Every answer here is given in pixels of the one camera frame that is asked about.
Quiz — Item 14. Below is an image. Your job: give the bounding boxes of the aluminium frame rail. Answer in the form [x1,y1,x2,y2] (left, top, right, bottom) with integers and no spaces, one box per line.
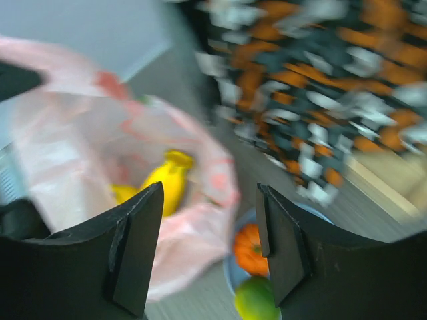
[0,145,26,205]

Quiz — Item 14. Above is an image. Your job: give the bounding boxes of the yellow banana bunch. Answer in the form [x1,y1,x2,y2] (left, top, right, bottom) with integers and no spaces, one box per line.
[140,149,194,217]

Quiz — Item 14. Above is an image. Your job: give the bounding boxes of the light blue plate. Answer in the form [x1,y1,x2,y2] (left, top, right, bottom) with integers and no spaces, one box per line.
[222,201,334,297]

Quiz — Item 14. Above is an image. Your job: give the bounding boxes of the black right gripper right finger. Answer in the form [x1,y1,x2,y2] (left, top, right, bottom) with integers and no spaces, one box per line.
[256,184,426,319]

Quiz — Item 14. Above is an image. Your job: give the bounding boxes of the wooden clothes rack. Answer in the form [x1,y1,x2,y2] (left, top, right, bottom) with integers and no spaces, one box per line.
[346,151,426,223]

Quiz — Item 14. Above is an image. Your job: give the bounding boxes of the single yellow banana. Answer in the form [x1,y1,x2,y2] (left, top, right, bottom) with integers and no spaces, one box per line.
[111,184,138,205]

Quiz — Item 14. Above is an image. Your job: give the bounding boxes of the orange camouflage cloth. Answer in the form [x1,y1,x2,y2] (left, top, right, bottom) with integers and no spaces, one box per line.
[196,1,426,205]

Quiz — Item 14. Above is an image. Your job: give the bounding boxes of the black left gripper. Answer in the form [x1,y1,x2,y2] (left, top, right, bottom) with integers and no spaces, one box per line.
[0,61,43,102]

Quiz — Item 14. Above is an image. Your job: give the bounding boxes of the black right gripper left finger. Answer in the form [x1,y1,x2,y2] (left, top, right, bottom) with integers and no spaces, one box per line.
[1,183,163,319]

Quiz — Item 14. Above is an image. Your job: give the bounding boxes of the green orange citrus fruit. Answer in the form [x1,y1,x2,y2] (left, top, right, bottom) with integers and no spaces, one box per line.
[234,276,280,320]

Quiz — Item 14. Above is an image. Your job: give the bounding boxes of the pink peach plastic bag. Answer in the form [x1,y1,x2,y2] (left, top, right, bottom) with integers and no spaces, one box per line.
[1,37,240,303]

